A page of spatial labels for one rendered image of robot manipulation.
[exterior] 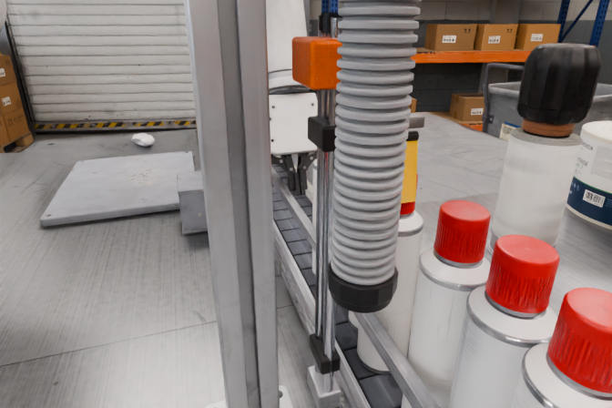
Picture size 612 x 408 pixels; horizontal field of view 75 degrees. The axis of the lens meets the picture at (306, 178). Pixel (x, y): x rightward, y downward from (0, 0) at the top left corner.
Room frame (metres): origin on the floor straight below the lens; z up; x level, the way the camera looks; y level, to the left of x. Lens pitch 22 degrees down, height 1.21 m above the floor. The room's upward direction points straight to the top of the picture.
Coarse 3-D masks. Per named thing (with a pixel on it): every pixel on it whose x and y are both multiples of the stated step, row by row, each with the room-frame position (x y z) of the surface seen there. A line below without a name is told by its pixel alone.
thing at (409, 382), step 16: (272, 176) 0.62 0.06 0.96; (288, 192) 0.55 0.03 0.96; (288, 208) 0.52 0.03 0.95; (304, 224) 0.45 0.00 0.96; (368, 320) 0.28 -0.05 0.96; (368, 336) 0.27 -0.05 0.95; (384, 336) 0.26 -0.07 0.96; (384, 352) 0.24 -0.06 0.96; (400, 352) 0.24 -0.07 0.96; (400, 368) 0.22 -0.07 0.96; (400, 384) 0.22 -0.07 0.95; (416, 384) 0.21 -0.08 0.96; (416, 400) 0.20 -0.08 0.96; (432, 400) 0.20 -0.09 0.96
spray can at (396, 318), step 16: (416, 176) 0.31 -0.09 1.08; (400, 224) 0.30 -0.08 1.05; (416, 224) 0.30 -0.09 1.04; (400, 240) 0.29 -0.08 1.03; (416, 240) 0.30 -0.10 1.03; (400, 256) 0.29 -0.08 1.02; (416, 256) 0.30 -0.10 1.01; (400, 272) 0.29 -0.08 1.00; (416, 272) 0.30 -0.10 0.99; (400, 288) 0.29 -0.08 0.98; (400, 304) 0.29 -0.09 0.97; (384, 320) 0.29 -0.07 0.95; (400, 320) 0.29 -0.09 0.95; (400, 336) 0.29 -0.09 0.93; (368, 352) 0.30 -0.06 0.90; (368, 368) 0.30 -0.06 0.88; (384, 368) 0.29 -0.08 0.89
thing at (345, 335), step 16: (272, 192) 0.74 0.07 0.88; (304, 208) 0.67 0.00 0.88; (288, 224) 0.60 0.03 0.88; (288, 240) 0.55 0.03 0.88; (304, 240) 0.55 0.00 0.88; (304, 256) 0.50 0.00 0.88; (304, 272) 0.46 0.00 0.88; (336, 304) 0.40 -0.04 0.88; (336, 320) 0.37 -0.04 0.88; (336, 336) 0.34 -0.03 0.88; (352, 336) 0.34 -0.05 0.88; (352, 352) 0.32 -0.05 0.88; (352, 368) 0.30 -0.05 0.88; (368, 384) 0.28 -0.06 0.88; (384, 384) 0.28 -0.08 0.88; (368, 400) 0.27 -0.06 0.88; (384, 400) 0.26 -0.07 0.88; (400, 400) 0.26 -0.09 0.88
